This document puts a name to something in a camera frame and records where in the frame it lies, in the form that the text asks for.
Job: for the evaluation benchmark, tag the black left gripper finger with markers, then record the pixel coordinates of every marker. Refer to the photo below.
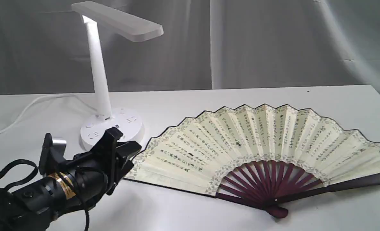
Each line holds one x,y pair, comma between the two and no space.
126,150
122,167

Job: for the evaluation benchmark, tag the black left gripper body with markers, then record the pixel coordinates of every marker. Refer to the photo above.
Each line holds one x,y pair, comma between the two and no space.
79,183

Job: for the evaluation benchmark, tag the paper folding fan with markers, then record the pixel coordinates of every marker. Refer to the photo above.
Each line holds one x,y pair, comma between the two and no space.
258,157

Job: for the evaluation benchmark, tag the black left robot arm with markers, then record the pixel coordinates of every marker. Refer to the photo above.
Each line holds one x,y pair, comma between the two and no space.
23,204

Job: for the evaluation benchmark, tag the grey backdrop curtain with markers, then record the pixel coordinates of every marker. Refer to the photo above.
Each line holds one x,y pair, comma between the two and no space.
207,44

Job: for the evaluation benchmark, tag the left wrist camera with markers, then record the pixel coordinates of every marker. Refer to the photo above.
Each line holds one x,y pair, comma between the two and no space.
52,154

